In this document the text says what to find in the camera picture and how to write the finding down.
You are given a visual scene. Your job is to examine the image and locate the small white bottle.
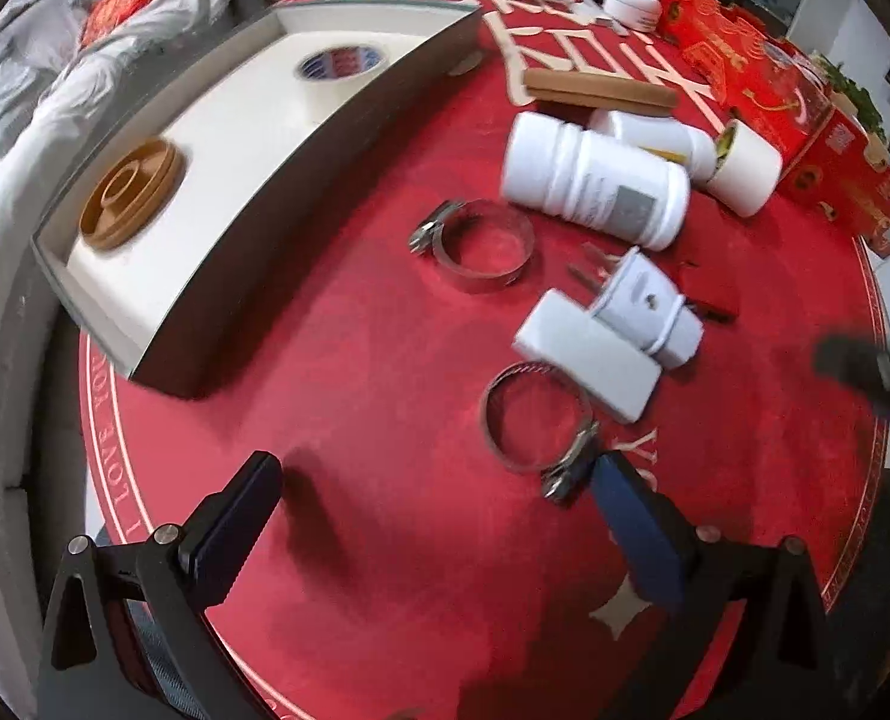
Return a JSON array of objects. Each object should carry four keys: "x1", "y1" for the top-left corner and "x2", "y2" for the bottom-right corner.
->
[{"x1": 588, "y1": 108, "x2": 784, "y2": 219}]

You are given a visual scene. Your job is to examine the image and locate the white jar with teal lid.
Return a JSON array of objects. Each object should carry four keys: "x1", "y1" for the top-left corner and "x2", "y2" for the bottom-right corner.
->
[{"x1": 601, "y1": 0, "x2": 664, "y2": 35}]

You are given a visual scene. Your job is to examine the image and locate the white plug adapter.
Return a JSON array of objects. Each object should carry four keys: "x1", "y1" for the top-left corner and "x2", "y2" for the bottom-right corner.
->
[{"x1": 568, "y1": 244, "x2": 705, "y2": 371}]

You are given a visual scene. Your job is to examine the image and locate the wide metal hose clamp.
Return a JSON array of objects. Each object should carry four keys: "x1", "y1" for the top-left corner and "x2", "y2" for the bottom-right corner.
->
[{"x1": 407, "y1": 199, "x2": 537, "y2": 300}]

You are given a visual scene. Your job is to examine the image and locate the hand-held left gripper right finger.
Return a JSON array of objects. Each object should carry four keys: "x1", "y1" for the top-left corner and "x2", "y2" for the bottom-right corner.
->
[{"x1": 589, "y1": 453, "x2": 837, "y2": 720}]

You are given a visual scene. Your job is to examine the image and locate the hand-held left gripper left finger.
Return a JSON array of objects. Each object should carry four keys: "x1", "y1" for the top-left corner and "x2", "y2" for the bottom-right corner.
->
[{"x1": 35, "y1": 451, "x2": 282, "y2": 720}]

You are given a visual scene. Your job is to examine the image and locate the sofa with white cover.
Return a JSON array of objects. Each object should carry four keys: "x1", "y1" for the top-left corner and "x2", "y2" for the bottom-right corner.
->
[{"x1": 0, "y1": 0, "x2": 269, "y2": 297}]

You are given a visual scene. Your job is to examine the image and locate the green plant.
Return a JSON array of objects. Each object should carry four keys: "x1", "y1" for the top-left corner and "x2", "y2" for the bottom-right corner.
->
[{"x1": 812, "y1": 52, "x2": 890, "y2": 145}]

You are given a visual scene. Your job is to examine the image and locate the brown plastic spool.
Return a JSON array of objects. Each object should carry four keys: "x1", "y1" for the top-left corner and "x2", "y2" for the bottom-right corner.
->
[{"x1": 77, "y1": 136, "x2": 188, "y2": 251}]

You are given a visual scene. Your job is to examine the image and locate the large white plastic bottle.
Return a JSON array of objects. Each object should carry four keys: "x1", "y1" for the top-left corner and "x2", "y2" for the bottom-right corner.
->
[{"x1": 498, "y1": 111, "x2": 693, "y2": 251}]

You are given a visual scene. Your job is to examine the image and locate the thin metal hose clamp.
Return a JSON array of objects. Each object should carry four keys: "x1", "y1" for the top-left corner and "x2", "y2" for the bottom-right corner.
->
[{"x1": 478, "y1": 361, "x2": 603, "y2": 504}]

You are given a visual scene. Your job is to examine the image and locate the red printed tablecloth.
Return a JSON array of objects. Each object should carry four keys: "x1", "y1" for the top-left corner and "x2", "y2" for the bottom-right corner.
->
[{"x1": 77, "y1": 0, "x2": 890, "y2": 720}]

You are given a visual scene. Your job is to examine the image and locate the tape roll with printed core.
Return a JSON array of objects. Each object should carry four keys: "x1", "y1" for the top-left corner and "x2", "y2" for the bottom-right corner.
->
[{"x1": 295, "y1": 44, "x2": 383, "y2": 86}]

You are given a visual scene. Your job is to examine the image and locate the red gift box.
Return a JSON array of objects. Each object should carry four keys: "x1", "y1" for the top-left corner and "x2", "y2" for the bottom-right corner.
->
[
  {"x1": 655, "y1": 0, "x2": 837, "y2": 170},
  {"x1": 778, "y1": 105, "x2": 890, "y2": 257}
]

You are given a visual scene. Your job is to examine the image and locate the grey box with white inside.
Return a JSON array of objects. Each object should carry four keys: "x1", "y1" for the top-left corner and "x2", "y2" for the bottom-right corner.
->
[{"x1": 31, "y1": 0, "x2": 483, "y2": 400}]

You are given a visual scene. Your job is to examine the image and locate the white rectangular block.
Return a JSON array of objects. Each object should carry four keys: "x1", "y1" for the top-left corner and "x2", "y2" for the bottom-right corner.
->
[{"x1": 511, "y1": 289, "x2": 663, "y2": 425}]

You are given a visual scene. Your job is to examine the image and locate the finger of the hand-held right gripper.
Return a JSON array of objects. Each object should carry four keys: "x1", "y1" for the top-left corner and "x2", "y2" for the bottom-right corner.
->
[{"x1": 812, "y1": 333, "x2": 890, "y2": 437}]

